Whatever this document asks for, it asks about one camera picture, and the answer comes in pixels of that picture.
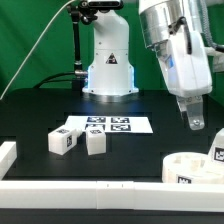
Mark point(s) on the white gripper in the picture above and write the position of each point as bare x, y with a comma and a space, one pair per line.
186, 71

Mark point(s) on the white round stool seat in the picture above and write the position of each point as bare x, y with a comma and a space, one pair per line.
189, 168

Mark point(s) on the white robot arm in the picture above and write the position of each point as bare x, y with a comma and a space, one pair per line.
111, 76

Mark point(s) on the paper sheet with tags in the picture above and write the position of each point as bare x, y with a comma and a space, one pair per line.
112, 124

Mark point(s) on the white left barrier block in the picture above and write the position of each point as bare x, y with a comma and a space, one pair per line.
8, 155

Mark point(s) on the black camera on mount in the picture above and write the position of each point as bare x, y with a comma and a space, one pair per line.
101, 4

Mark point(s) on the white front barrier rail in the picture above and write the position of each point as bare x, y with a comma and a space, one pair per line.
111, 195

